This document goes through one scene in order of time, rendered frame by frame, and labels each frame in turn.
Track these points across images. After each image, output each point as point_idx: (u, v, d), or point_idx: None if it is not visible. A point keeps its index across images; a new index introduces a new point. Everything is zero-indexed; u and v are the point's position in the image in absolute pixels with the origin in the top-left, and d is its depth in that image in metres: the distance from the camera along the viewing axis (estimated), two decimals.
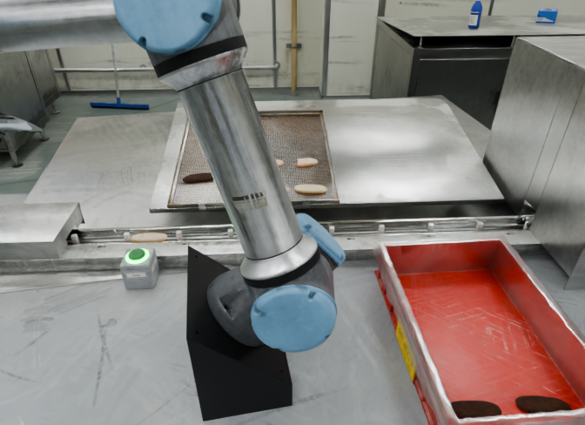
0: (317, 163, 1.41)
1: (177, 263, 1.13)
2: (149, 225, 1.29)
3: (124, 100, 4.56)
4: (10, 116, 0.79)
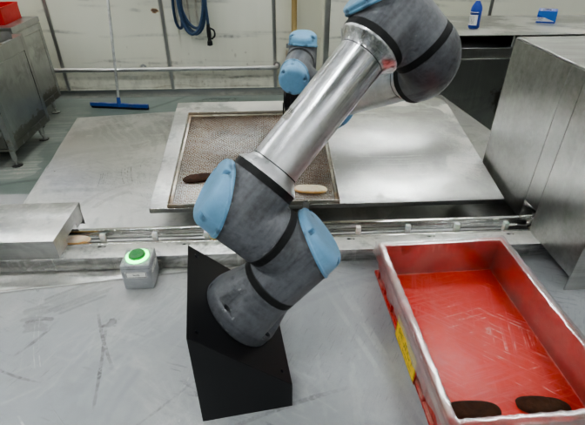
0: None
1: (177, 263, 1.13)
2: (149, 225, 1.29)
3: (124, 100, 4.56)
4: None
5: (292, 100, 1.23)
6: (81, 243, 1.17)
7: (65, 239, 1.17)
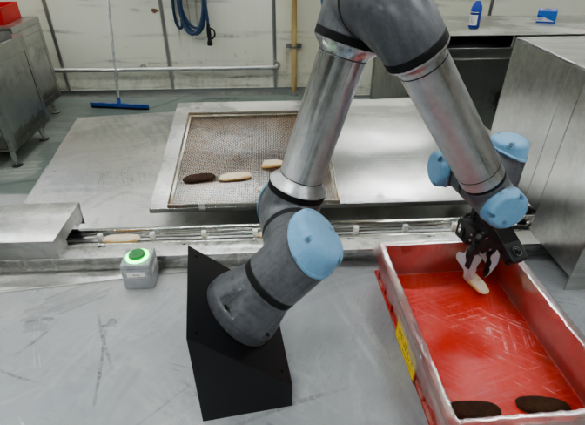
0: (482, 293, 1.02)
1: (177, 263, 1.13)
2: (149, 225, 1.29)
3: (124, 100, 4.56)
4: (467, 267, 1.01)
5: None
6: (131, 242, 1.17)
7: (116, 239, 1.17)
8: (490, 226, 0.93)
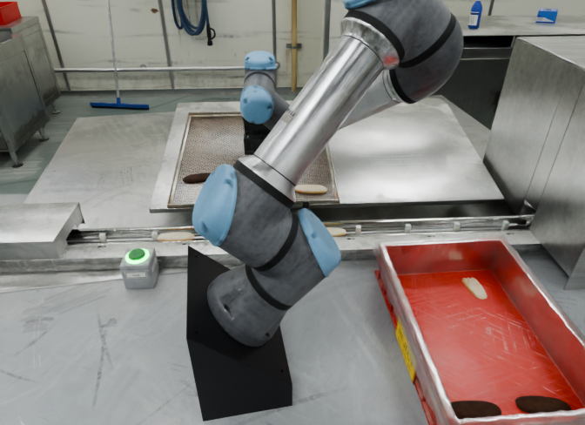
0: (480, 299, 1.03)
1: (177, 263, 1.13)
2: (149, 225, 1.29)
3: (124, 100, 4.56)
4: None
5: (251, 124, 1.14)
6: (186, 240, 1.18)
7: (171, 237, 1.18)
8: None
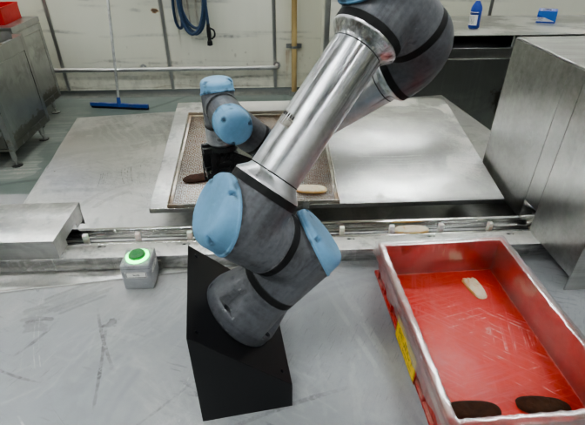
0: (480, 299, 1.03)
1: (177, 263, 1.13)
2: (149, 225, 1.29)
3: (124, 100, 4.56)
4: None
5: (213, 158, 1.04)
6: None
7: None
8: (240, 157, 1.05)
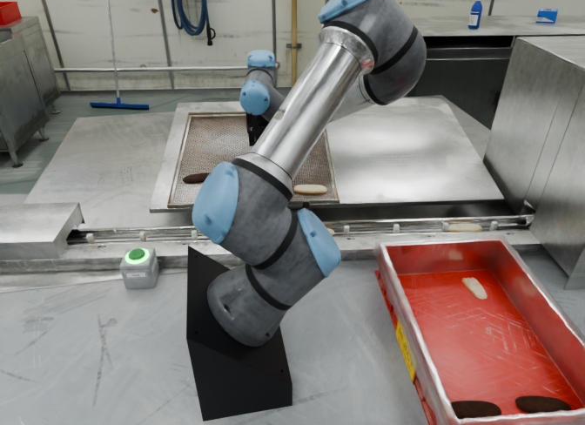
0: (480, 299, 1.03)
1: (177, 263, 1.13)
2: (149, 225, 1.29)
3: (124, 100, 4.56)
4: None
5: (254, 118, 1.25)
6: None
7: None
8: None
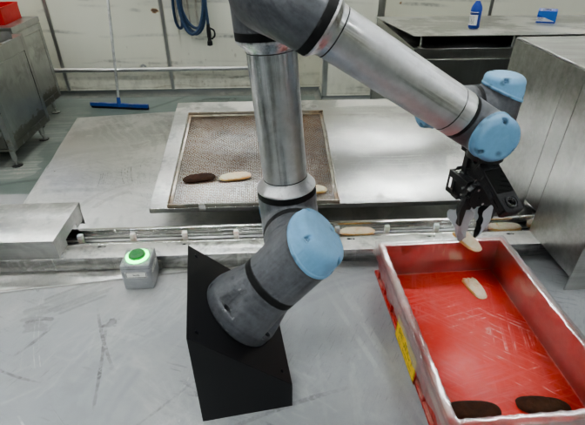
0: (480, 299, 1.03)
1: (177, 263, 1.13)
2: (149, 225, 1.29)
3: (124, 100, 4.56)
4: (457, 224, 0.93)
5: (466, 158, 0.91)
6: (369, 234, 1.20)
7: (353, 231, 1.20)
8: (482, 176, 0.86)
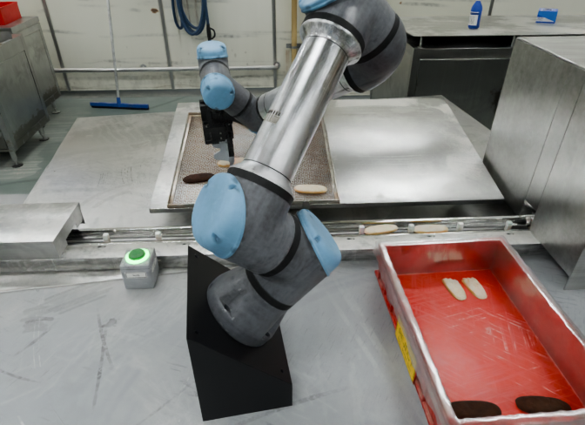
0: (480, 299, 1.03)
1: (177, 263, 1.13)
2: (149, 225, 1.29)
3: (124, 100, 4.56)
4: (231, 156, 1.26)
5: (208, 114, 1.17)
6: (443, 232, 1.21)
7: (427, 228, 1.21)
8: None
